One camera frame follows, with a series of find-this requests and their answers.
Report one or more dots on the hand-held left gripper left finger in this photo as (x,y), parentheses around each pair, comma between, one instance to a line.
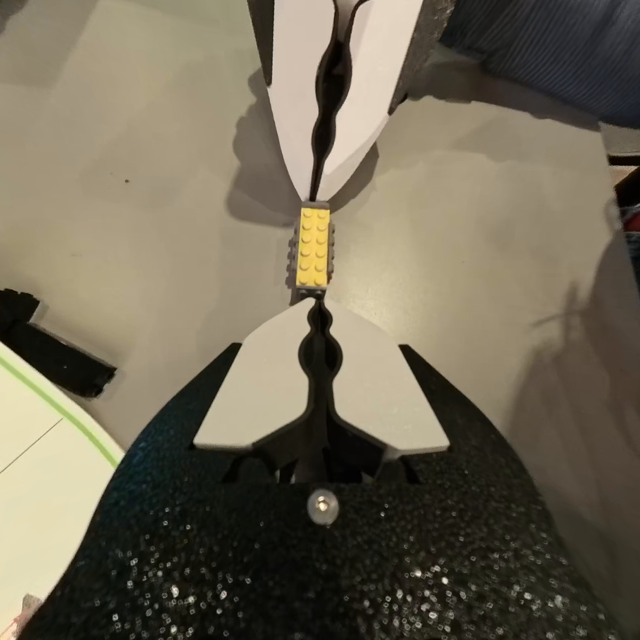
(260,390)

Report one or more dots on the instruction booklet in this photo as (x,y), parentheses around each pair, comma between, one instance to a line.
(40,475)

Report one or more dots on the grey desk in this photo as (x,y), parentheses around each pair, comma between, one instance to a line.
(150,225)

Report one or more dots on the person's right forearm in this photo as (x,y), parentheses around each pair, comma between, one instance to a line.
(550,50)

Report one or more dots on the grey and tan brick assembly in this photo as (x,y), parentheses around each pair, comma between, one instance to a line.
(314,245)

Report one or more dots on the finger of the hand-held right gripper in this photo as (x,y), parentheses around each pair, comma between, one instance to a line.
(295,75)
(380,65)

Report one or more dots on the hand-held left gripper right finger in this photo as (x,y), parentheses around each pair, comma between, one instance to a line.
(385,395)

